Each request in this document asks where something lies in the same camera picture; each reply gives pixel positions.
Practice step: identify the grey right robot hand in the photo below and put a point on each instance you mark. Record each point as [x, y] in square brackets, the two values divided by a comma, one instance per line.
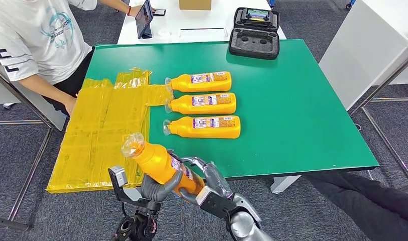
[217, 179]

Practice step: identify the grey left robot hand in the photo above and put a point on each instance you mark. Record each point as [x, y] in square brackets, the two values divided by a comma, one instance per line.
[157, 191]

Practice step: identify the orange detergent bottle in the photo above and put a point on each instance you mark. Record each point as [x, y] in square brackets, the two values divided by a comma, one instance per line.
[184, 108]
[184, 86]
[154, 163]
[187, 131]

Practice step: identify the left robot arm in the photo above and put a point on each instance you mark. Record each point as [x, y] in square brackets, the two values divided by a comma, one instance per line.
[137, 226]

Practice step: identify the white table foot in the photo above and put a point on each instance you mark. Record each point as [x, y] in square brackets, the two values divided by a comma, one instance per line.
[284, 184]

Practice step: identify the yellow plastic wrapped board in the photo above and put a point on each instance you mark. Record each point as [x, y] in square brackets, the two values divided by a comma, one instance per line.
[90, 133]

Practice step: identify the white partition panel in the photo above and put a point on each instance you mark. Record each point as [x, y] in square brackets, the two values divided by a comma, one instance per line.
[360, 56]
[57, 119]

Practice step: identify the black foam carrying case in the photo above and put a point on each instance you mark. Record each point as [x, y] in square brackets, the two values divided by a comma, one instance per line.
[254, 50]

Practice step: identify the flat white box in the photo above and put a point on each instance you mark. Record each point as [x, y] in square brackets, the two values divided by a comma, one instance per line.
[204, 32]

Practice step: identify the person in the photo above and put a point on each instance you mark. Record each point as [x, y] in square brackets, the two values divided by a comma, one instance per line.
[34, 33]
[373, 206]

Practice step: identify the white table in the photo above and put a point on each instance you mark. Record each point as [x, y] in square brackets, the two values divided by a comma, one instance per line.
[197, 20]

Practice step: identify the black remote controller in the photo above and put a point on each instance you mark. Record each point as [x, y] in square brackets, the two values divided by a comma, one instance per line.
[257, 15]

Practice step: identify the black tablet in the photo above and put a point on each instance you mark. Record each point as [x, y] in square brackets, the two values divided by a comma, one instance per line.
[144, 20]

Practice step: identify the cardboard box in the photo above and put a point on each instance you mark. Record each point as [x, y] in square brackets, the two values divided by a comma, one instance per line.
[194, 4]

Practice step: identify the black phone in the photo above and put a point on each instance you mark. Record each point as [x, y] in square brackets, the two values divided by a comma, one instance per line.
[159, 12]

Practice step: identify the blue chair caster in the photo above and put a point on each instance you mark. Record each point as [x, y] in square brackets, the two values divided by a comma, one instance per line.
[350, 3]
[270, 3]

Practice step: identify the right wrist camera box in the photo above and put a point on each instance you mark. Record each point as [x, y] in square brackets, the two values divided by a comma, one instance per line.
[217, 206]

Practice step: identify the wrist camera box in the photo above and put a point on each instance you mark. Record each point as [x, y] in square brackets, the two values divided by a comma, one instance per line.
[217, 206]
[119, 176]

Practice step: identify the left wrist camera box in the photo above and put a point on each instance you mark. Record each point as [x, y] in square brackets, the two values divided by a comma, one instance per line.
[119, 176]

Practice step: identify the steel tube frame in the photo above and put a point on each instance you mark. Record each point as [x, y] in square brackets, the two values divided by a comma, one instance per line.
[17, 122]
[397, 99]

